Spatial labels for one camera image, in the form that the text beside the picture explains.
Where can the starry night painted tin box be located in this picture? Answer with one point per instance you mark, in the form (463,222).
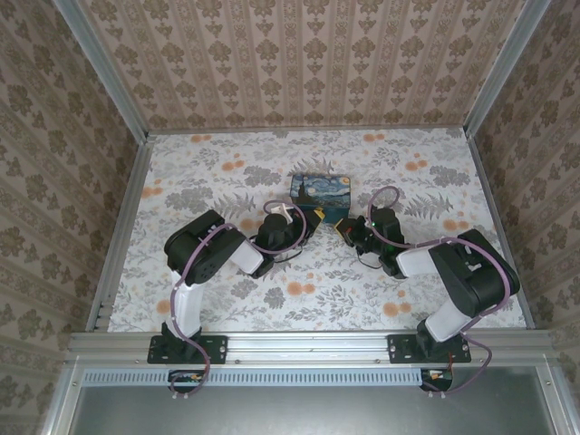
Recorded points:
(321,190)

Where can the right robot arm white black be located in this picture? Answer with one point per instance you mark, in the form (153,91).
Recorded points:
(471,272)

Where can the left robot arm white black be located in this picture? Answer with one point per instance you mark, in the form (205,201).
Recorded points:
(190,308)

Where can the floral table cover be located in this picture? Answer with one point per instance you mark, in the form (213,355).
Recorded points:
(317,308)

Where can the small black controller board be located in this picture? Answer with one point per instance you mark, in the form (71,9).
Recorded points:
(437,378)
(186,379)

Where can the grey metal sheet panel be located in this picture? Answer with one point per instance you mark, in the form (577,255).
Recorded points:
(308,412)

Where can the aluminium rear rail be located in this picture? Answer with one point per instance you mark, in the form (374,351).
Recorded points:
(308,132)

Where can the aluminium side rail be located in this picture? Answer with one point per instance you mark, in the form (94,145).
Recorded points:
(502,226)
(123,226)

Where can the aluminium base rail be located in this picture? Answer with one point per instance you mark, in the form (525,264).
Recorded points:
(308,346)

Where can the aluminium frame post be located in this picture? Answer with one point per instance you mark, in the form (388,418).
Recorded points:
(500,68)
(105,72)

